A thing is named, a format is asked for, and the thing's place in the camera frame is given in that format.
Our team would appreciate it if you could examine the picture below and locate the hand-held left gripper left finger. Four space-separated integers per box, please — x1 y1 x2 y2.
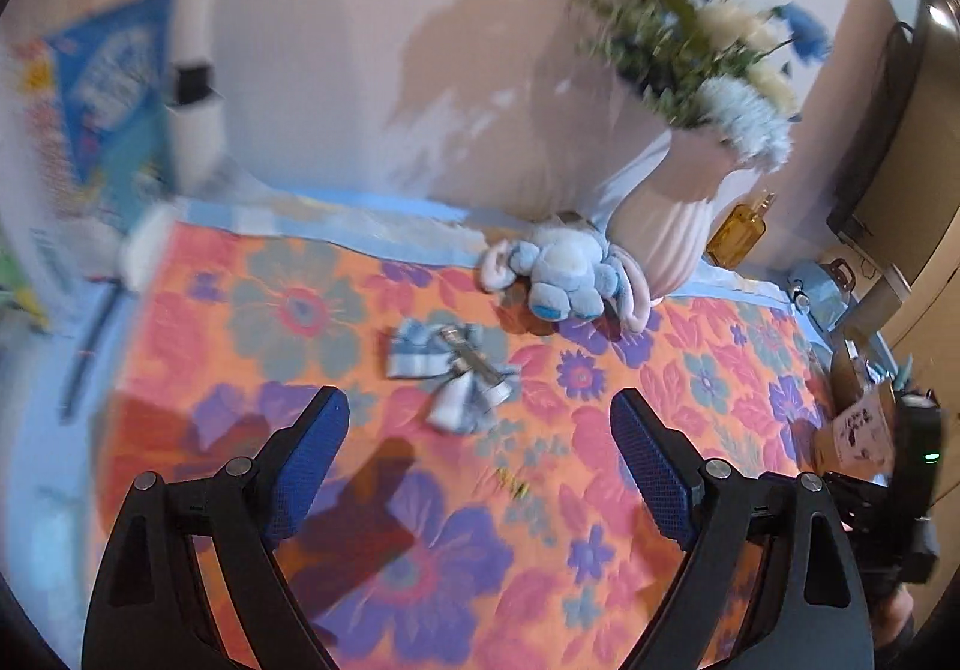
81 385 351 670

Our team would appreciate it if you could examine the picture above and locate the blue and white flower bouquet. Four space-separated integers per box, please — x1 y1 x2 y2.
570 0 833 172

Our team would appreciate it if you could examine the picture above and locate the dark monitor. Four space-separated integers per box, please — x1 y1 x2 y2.
825 0 960 243

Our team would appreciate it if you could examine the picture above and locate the yellow glass bottle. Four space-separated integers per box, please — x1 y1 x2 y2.
705 190 777 270

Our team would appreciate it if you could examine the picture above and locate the row of books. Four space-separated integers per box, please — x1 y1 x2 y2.
0 0 177 333

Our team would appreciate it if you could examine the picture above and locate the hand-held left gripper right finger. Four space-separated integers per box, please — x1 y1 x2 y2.
609 387 875 670

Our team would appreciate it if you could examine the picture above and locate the floral orange tablecloth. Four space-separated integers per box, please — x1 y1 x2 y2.
97 220 863 670

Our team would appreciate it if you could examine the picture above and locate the blue cover book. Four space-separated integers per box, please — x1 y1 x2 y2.
45 0 177 221

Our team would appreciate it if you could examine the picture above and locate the blue plaid bow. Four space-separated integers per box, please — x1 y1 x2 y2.
386 319 522 432

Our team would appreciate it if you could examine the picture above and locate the white plush toy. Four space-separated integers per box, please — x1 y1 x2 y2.
478 211 655 341

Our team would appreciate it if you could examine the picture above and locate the dark pen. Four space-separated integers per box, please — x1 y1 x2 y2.
64 280 125 420

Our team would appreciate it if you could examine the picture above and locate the person's right hand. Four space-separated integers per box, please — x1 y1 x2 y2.
874 584 916 652

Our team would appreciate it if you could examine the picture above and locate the white ribbed vase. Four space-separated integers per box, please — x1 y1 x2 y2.
600 130 743 300

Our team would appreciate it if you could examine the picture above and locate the brown cardboard pen holder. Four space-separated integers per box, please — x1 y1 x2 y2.
814 343 901 483

